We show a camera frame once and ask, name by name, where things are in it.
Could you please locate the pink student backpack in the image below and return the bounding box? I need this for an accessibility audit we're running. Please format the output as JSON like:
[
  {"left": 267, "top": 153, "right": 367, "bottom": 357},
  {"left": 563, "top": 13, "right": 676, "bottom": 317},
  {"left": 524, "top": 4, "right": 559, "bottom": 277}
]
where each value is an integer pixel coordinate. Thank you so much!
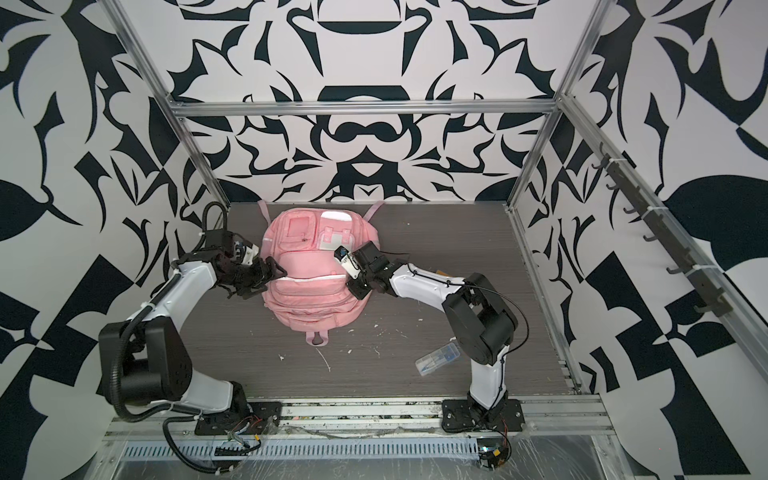
[{"left": 260, "top": 202, "right": 382, "bottom": 347}]

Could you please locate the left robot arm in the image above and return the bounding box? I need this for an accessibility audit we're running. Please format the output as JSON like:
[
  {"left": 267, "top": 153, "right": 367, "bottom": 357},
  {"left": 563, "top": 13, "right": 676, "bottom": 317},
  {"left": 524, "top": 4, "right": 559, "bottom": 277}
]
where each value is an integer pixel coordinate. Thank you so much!
[{"left": 98, "top": 230, "right": 287, "bottom": 423}]

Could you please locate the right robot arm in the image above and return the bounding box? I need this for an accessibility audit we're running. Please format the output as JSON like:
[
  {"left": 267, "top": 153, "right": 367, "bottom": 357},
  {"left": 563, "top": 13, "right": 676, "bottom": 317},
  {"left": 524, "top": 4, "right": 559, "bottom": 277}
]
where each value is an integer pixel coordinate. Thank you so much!
[{"left": 334, "top": 241, "right": 518, "bottom": 419}]

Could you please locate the clear plastic ruler box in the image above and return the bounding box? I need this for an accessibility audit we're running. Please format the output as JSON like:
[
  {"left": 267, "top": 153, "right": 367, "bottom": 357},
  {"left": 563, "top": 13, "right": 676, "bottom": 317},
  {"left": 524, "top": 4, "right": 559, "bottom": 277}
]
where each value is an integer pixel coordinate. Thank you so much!
[{"left": 415, "top": 342, "right": 461, "bottom": 376}]

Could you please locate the small green circuit board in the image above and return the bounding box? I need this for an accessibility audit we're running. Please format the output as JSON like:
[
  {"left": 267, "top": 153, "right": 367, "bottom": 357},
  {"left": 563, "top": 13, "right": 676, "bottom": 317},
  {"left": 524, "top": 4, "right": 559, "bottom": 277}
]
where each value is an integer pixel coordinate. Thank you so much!
[{"left": 477, "top": 436, "right": 511, "bottom": 470}]

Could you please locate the grey hook rack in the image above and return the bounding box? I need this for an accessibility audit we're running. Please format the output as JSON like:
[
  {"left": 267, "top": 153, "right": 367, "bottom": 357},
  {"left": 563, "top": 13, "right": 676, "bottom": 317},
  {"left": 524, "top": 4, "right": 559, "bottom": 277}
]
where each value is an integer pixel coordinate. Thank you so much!
[{"left": 592, "top": 143, "right": 733, "bottom": 317}]

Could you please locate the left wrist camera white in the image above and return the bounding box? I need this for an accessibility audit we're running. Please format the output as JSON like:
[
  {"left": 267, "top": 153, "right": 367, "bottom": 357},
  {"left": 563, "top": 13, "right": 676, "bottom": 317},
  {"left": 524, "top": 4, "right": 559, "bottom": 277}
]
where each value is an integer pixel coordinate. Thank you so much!
[{"left": 234, "top": 240, "right": 259, "bottom": 266}]

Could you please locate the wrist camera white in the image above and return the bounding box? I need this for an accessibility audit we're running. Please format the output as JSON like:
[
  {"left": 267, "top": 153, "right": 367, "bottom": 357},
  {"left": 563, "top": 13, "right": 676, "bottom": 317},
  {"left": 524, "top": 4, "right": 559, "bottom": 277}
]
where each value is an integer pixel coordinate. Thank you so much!
[
  {"left": 234, "top": 240, "right": 259, "bottom": 266},
  {"left": 334, "top": 245, "right": 361, "bottom": 279}
]

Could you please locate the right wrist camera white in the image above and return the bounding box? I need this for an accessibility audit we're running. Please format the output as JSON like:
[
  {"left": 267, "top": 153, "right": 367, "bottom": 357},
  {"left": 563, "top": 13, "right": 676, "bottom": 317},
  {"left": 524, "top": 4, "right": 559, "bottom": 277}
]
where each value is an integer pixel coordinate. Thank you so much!
[{"left": 334, "top": 245, "right": 361, "bottom": 279}]

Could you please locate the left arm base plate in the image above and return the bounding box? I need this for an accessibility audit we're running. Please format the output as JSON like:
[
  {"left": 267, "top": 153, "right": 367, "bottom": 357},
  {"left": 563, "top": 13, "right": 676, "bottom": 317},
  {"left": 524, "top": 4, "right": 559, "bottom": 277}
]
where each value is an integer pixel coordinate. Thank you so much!
[{"left": 194, "top": 401, "right": 283, "bottom": 436}]

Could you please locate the black corrugated cable hose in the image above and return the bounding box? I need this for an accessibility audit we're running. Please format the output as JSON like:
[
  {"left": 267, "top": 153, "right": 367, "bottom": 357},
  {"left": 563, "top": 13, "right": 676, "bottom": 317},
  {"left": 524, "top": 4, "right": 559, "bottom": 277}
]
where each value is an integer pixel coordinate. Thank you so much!
[{"left": 109, "top": 200, "right": 263, "bottom": 475}]

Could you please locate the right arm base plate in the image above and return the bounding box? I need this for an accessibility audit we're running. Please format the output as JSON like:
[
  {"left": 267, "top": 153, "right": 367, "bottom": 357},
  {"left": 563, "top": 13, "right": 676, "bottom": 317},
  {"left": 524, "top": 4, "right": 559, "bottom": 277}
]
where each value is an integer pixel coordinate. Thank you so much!
[{"left": 441, "top": 398, "right": 526, "bottom": 433}]

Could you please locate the white vented cable duct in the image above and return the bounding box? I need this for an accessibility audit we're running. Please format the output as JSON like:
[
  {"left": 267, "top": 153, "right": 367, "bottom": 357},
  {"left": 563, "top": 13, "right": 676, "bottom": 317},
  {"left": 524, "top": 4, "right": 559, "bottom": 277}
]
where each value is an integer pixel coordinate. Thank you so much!
[{"left": 119, "top": 437, "right": 481, "bottom": 463}]

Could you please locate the aluminium frame crossbar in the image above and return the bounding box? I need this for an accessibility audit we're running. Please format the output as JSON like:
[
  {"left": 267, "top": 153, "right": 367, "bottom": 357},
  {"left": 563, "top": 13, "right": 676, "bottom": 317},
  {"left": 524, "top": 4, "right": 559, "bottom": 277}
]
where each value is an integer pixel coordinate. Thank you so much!
[{"left": 170, "top": 99, "right": 556, "bottom": 118}]

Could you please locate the aluminium front rail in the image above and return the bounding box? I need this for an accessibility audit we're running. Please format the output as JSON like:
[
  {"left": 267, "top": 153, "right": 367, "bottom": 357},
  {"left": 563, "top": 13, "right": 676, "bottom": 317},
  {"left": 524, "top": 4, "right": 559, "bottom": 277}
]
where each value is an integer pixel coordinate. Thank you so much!
[{"left": 101, "top": 392, "right": 616, "bottom": 445}]

